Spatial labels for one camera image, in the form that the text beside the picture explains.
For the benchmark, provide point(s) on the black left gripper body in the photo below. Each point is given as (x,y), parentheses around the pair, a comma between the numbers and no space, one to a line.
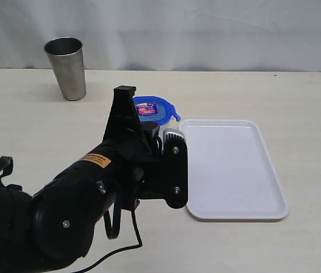
(153,170)

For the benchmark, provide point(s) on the white rectangular tray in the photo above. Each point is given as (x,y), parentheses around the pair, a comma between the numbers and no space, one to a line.
(231,176)

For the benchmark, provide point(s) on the stainless steel cup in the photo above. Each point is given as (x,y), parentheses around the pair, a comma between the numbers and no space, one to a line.
(65,55)

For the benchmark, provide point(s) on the blue plastic lid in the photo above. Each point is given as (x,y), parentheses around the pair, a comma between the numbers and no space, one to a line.
(155,109)

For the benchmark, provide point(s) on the clear plastic tall container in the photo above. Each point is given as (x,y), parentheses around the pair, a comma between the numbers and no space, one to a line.
(169,124)

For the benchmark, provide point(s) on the white backdrop curtain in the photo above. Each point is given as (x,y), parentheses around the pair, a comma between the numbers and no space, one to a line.
(167,35)

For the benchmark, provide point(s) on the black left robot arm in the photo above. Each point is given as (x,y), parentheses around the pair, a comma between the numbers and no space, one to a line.
(52,229)

